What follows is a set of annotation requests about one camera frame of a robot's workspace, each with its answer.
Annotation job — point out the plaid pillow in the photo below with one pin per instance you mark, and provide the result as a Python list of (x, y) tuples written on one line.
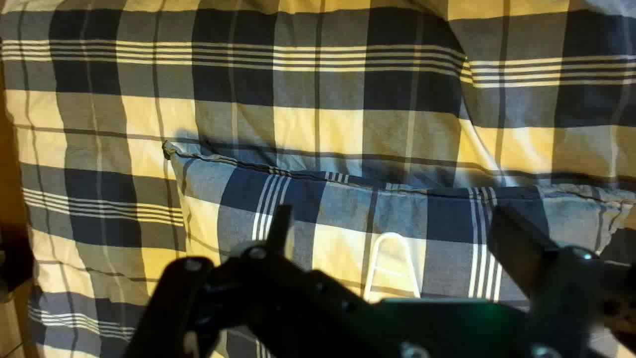
[(344, 211)]

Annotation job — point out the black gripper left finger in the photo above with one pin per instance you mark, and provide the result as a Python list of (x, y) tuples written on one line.
[(279, 231)]

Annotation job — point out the yellow grey plaid bedspread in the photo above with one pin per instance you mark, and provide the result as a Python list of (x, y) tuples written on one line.
[(318, 125)]

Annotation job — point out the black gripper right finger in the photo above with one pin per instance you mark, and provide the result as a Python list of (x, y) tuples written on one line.
[(523, 251)]

